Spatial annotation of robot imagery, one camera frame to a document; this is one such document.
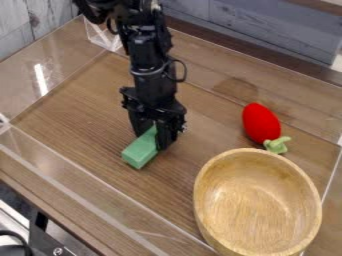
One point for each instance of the green rectangular block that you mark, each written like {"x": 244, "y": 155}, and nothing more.
{"x": 142, "y": 149}

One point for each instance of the light wooden bowl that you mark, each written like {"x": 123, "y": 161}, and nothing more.
{"x": 257, "y": 204}

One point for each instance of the clear acrylic tray wall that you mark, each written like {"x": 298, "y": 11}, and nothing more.
{"x": 100, "y": 214}

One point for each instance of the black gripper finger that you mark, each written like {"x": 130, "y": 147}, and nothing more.
{"x": 140, "y": 123}
{"x": 166, "y": 133}

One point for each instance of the black table leg bracket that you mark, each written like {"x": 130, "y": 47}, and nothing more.
{"x": 43, "y": 244}

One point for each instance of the clear acrylic corner bracket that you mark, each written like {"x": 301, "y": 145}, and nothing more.
{"x": 102, "y": 37}

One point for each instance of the red toy strawberry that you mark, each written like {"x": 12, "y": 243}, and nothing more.
{"x": 263, "y": 129}

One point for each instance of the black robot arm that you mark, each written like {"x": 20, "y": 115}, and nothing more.
{"x": 138, "y": 22}

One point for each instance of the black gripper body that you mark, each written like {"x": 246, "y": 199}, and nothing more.
{"x": 156, "y": 105}

